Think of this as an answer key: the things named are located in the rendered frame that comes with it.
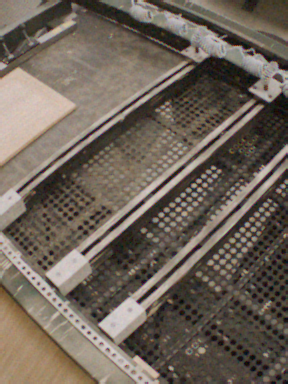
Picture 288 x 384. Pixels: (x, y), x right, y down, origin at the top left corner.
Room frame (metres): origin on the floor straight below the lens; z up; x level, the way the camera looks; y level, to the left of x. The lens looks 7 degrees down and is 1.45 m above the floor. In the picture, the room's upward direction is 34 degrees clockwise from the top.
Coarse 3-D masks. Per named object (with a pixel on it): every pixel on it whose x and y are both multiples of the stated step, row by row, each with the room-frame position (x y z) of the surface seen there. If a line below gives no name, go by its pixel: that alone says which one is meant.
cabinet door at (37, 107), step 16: (0, 80) 2.16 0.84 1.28; (16, 80) 2.15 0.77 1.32; (32, 80) 2.14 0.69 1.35; (0, 96) 2.09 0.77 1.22; (16, 96) 2.08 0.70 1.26; (32, 96) 2.07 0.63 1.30; (48, 96) 2.06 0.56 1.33; (0, 112) 2.02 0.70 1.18; (16, 112) 2.01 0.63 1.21; (32, 112) 2.00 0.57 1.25; (48, 112) 2.00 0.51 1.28; (64, 112) 1.99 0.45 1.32; (0, 128) 1.96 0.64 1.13; (16, 128) 1.95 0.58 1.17; (32, 128) 1.94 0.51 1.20; (48, 128) 1.95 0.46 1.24; (0, 144) 1.90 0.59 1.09; (16, 144) 1.89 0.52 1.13; (0, 160) 1.84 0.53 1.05
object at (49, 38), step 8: (72, 24) 2.39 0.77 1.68; (56, 32) 2.35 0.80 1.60; (64, 32) 2.38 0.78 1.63; (40, 40) 2.31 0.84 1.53; (48, 40) 2.32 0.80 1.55; (56, 40) 2.36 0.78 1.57; (40, 48) 2.31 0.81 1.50; (24, 56) 2.26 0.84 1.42; (0, 64) 2.21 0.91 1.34; (8, 64) 2.20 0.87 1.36; (16, 64) 2.24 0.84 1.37; (0, 72) 2.19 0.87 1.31
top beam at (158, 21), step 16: (80, 0) 2.54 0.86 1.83; (96, 0) 2.44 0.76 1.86; (112, 0) 2.41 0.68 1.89; (128, 0) 2.41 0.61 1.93; (112, 16) 2.43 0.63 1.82; (128, 16) 2.34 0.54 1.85; (160, 16) 2.29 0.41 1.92; (144, 32) 2.34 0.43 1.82; (160, 32) 2.25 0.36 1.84; (192, 32) 2.19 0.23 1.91; (176, 48) 2.25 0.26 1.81; (208, 64) 2.16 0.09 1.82; (224, 64) 2.09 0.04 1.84; (240, 64) 2.03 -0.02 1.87; (240, 80) 2.08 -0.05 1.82; (256, 80) 2.01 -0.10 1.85
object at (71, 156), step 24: (192, 48) 2.10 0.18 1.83; (168, 72) 2.04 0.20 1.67; (192, 72) 2.08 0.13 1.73; (144, 96) 1.97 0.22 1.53; (168, 96) 2.03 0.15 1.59; (120, 120) 1.88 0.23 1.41; (72, 144) 1.80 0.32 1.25; (96, 144) 1.84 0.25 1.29; (48, 168) 1.76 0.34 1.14; (72, 168) 1.80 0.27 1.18; (24, 192) 1.67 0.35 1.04; (0, 216) 1.61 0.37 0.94
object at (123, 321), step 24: (264, 192) 1.65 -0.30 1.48; (240, 216) 1.58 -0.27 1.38; (192, 240) 1.53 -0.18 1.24; (216, 240) 1.53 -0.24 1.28; (168, 264) 1.48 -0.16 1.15; (192, 264) 1.48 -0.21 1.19; (144, 288) 1.43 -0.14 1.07; (168, 288) 1.43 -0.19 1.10; (120, 312) 1.38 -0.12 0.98; (144, 312) 1.39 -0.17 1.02; (120, 336) 1.36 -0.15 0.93
